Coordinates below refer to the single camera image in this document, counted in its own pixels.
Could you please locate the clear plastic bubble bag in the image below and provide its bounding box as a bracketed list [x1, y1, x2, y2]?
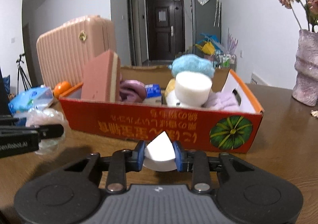
[25, 108, 68, 155]

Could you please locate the white wedge sponge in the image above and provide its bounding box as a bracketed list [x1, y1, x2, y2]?
[143, 132, 177, 172]

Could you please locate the purple satin scrunchie cloth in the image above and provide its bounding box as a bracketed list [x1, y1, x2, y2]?
[120, 80, 147, 103]

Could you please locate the white cylinder sponge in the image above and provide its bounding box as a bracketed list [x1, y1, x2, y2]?
[175, 71, 212, 107]

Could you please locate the pink layered sponge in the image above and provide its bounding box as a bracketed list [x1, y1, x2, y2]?
[81, 49, 121, 103]

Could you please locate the blue plush toy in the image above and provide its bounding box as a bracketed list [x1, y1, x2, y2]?
[168, 54, 215, 79]

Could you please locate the white and yellow plush toy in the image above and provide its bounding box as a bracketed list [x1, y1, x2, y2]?
[164, 79, 192, 108]

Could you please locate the red cardboard pumpkin box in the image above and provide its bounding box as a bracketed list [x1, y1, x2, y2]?
[59, 69, 264, 153]

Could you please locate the blue wet wipes pack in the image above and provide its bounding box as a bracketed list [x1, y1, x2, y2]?
[9, 86, 54, 114]

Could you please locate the black paper bag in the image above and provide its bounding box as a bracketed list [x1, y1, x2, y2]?
[0, 72, 11, 115]

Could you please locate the lavender fluffy cloth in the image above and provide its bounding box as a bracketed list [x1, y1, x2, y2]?
[203, 92, 240, 111]

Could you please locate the orange fruit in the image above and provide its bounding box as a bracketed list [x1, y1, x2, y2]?
[53, 81, 72, 98]

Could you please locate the pink ribbed suitcase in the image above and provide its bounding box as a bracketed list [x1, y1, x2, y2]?
[36, 15, 116, 88]

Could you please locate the blue and yellow toy pile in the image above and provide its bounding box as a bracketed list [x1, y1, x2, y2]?
[195, 33, 220, 56]

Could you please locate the purple feather decoration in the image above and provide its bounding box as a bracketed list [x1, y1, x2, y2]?
[227, 28, 238, 55]

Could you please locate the fallen flower petal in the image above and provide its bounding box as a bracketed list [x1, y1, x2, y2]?
[310, 110, 318, 118]

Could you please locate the purple textured vase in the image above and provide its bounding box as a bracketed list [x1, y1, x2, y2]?
[292, 29, 318, 107]

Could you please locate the dark entrance door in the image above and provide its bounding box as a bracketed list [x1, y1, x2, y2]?
[145, 0, 185, 61]

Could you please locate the grey refrigerator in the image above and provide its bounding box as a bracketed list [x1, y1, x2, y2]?
[191, 0, 221, 57]

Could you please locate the black camera tripod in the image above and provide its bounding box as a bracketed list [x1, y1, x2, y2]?
[16, 53, 32, 94]

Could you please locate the wire storage cart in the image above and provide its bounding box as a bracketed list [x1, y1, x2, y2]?
[213, 53, 237, 71]

